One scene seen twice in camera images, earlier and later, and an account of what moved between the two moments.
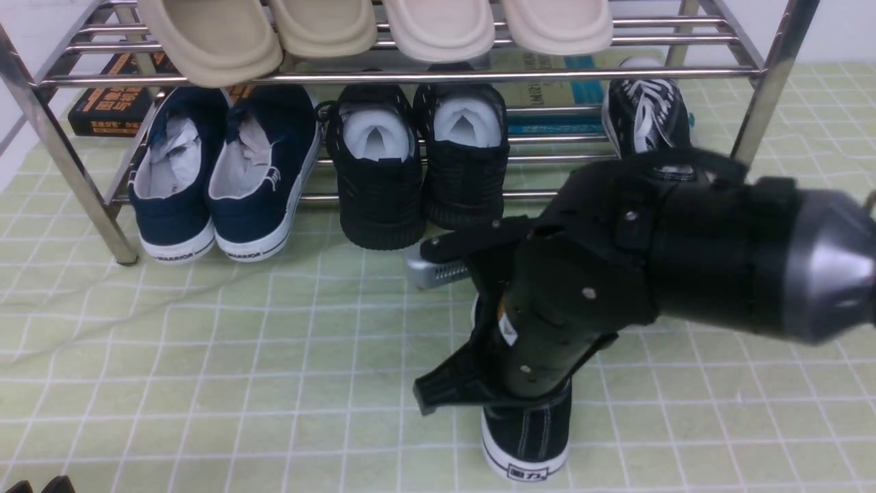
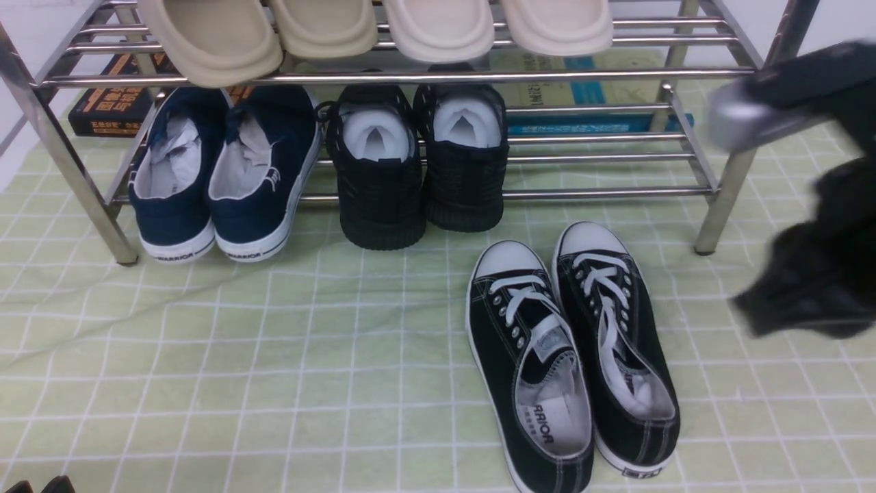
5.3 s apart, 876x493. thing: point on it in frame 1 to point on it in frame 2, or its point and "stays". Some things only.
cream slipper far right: x=560 y=27 stays
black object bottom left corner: x=61 y=484 stays
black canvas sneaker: x=648 y=118 to x=637 y=413
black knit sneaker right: x=462 y=130 stays
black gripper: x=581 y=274 to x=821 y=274
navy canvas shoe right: x=265 y=160 stays
